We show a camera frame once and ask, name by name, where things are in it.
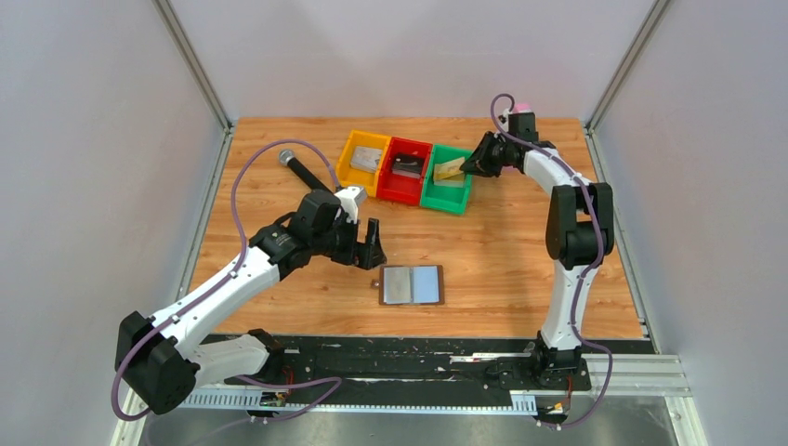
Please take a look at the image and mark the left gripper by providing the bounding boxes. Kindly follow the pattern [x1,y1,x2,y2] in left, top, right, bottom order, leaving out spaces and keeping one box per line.
[311,212,387,270]

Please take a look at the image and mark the gold VIP card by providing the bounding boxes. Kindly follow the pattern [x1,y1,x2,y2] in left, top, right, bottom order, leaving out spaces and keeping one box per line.
[432,157,466,182]

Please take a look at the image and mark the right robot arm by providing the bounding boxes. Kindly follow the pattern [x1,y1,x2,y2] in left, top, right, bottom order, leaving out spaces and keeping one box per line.
[462,108,614,388]

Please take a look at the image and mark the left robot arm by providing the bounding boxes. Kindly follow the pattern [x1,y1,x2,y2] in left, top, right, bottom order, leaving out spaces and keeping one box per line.
[112,186,387,414]

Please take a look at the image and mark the gold card in green bin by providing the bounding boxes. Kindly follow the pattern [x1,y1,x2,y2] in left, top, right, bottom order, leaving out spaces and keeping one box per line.
[433,173,466,188]

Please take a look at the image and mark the black card in red bin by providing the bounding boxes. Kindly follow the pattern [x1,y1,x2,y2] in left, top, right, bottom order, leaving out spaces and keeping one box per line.
[391,153,425,179]

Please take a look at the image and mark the silver card in yellow bin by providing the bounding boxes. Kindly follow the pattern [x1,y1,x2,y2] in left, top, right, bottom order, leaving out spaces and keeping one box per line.
[349,146,383,174]

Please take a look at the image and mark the pink metronome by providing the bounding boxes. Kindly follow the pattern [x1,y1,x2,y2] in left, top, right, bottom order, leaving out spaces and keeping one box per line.
[511,103,532,113]

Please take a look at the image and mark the red plastic bin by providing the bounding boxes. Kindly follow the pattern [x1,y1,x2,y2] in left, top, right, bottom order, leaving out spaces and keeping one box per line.
[376,137,433,206]

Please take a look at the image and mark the yellow plastic bin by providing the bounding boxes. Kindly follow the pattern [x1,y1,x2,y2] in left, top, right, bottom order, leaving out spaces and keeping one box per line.
[335,130,391,197]

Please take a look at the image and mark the black microphone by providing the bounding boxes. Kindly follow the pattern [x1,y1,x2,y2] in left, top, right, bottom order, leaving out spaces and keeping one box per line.
[278,149,334,192]

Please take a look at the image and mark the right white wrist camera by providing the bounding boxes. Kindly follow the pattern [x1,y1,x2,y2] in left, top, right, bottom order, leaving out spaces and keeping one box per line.
[498,103,533,123]

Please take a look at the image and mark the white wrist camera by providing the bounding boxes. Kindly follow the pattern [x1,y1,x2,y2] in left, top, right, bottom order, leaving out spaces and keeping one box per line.
[335,186,367,224]
[498,103,533,123]

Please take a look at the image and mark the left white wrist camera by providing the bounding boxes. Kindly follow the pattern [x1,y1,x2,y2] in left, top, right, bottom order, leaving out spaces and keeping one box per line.
[335,186,367,224]

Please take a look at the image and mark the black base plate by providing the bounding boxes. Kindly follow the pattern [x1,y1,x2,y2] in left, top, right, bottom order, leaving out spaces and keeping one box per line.
[251,334,591,407]

